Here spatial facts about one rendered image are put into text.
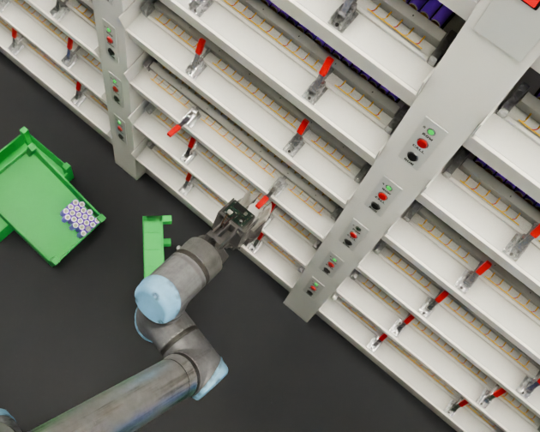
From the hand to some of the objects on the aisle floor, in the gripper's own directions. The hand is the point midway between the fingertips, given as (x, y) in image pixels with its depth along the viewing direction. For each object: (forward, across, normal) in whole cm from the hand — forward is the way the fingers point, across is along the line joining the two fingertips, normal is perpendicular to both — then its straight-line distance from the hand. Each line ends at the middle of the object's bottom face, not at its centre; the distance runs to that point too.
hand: (261, 204), depth 142 cm
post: (+27, -20, +52) cm, 62 cm away
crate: (-4, +15, +59) cm, 61 cm away
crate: (-11, +57, +55) cm, 80 cm away
